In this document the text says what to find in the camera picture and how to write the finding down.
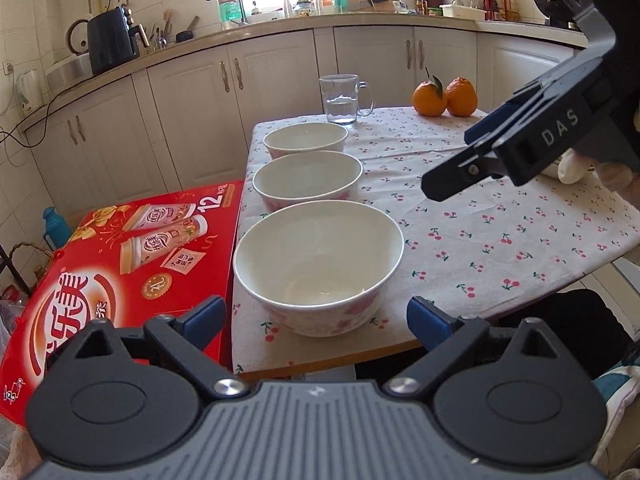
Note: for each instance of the white electric kettle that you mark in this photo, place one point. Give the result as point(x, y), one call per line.
point(28, 92)

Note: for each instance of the black wok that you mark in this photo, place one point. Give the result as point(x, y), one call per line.
point(557, 14)

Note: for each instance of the white gloved right hand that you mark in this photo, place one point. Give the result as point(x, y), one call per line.
point(616, 177)

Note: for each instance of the cherry print tablecloth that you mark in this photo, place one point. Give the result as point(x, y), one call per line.
point(483, 252)

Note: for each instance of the black air fryer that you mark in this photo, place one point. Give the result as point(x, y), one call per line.
point(113, 39)

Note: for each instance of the white kitchen cabinets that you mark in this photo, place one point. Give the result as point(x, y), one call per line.
point(184, 118)

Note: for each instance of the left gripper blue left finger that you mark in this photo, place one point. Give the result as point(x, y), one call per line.
point(195, 328)

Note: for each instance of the green dish soap bottle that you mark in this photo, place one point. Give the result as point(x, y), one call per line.
point(230, 11)

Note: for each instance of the white floral bowl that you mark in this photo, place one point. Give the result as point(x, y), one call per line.
point(320, 269)
point(306, 177)

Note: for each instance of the red drink carton box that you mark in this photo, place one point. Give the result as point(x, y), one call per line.
point(127, 263)

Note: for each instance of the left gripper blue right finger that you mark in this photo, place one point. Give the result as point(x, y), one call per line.
point(432, 326)

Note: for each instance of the black frying pan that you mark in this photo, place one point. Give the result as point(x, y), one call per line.
point(188, 33)

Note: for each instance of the orange with leaf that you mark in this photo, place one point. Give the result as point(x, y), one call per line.
point(429, 97)

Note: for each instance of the teal thermos jug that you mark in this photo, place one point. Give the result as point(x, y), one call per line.
point(56, 230)

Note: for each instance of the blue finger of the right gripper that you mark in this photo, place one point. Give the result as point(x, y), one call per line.
point(501, 117)
point(458, 173)

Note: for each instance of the glass water mug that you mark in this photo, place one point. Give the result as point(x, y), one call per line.
point(345, 98)

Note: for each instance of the bumpy orange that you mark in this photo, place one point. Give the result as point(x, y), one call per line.
point(461, 98)

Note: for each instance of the wicker basket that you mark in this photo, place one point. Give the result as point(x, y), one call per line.
point(23, 267)

